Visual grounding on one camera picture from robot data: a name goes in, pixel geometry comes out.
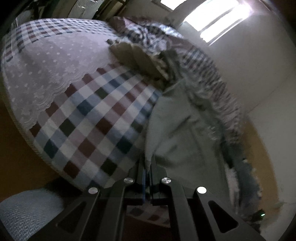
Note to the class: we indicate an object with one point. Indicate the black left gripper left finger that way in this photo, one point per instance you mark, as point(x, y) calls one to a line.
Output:
point(99, 214)

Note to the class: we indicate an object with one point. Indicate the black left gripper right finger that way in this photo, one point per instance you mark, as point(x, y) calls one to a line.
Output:
point(196, 214)

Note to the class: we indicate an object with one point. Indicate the light grey-green garment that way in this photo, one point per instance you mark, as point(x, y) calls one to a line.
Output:
point(183, 139)

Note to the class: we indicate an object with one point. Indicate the dark teal garment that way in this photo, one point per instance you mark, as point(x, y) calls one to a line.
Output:
point(249, 190)

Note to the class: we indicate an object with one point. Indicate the blue-grey woven cushion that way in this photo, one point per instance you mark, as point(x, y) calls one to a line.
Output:
point(23, 214)

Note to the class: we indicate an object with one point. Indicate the yellow wooden headboard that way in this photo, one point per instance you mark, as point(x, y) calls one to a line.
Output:
point(258, 157)

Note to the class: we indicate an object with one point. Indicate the checkered bed sheet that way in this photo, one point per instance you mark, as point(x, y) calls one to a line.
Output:
point(79, 109)

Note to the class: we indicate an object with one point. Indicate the checkered crumpled duvet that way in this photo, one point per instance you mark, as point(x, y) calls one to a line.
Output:
point(155, 37)

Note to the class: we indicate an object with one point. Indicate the khaki tan garment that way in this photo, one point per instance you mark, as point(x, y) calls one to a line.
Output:
point(135, 57)

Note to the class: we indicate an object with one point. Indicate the bright window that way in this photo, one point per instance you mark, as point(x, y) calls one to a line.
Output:
point(211, 19)

